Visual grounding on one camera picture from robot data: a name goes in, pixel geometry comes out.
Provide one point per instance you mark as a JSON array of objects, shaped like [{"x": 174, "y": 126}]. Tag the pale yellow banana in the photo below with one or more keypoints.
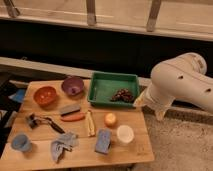
[{"x": 91, "y": 131}]

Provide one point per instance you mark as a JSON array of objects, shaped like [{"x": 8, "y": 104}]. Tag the blue crumpled cloth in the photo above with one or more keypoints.
[{"x": 65, "y": 141}]

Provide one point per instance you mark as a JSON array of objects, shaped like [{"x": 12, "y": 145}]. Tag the orange carrot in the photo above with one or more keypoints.
[{"x": 73, "y": 117}]

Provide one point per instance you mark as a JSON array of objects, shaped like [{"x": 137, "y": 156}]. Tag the orange fruit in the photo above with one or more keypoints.
[{"x": 110, "y": 119}]

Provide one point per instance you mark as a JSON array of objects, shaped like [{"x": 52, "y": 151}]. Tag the black handled tool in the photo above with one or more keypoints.
[{"x": 34, "y": 120}]

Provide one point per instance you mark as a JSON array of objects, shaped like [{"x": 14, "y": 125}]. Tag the blue cup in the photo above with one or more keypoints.
[{"x": 21, "y": 143}]

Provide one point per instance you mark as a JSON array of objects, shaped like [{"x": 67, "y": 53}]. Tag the blue object at table edge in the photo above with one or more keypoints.
[{"x": 18, "y": 96}]

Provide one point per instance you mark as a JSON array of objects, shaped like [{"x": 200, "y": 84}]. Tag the dark grape bunch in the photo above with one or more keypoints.
[{"x": 124, "y": 95}]

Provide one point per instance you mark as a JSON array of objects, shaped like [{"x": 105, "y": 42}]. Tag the purple bowl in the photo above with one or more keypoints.
[{"x": 72, "y": 85}]

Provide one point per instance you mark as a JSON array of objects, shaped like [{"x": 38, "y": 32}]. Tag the blue sponge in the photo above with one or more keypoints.
[{"x": 103, "y": 141}]

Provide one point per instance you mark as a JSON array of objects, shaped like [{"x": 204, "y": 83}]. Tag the orange bowl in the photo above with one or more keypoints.
[{"x": 45, "y": 95}]

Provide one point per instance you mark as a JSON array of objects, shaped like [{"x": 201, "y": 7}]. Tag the green plastic tray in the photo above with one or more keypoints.
[{"x": 103, "y": 87}]

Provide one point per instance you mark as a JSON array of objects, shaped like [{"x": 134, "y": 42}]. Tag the white cup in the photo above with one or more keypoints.
[{"x": 125, "y": 134}]

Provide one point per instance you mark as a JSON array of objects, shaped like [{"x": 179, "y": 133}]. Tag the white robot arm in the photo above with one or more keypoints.
[{"x": 181, "y": 78}]

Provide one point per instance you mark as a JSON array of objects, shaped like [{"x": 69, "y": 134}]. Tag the grey eraser block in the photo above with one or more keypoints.
[{"x": 69, "y": 109}]

